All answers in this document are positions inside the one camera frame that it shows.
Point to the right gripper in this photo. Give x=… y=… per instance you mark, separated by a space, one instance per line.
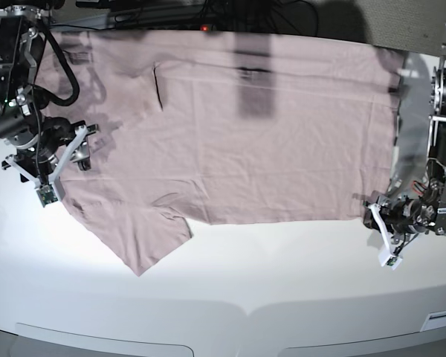
x=39 y=161

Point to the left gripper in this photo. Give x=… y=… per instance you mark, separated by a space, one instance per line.
x=398 y=220

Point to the pink T-shirt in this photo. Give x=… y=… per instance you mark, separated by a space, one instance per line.
x=224 y=128

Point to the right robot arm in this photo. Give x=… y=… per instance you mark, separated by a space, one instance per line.
x=24 y=34

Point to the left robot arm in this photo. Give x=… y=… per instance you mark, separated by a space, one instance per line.
x=433 y=189

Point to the white label plate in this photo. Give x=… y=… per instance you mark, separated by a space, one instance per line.
x=434 y=320

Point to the black power strip red light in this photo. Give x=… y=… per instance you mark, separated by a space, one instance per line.
x=192 y=25

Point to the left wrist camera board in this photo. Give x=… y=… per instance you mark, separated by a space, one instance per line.
x=389 y=260

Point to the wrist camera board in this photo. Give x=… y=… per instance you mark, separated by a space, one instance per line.
x=389 y=260
x=47 y=194

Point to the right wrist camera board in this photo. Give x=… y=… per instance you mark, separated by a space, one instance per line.
x=47 y=194

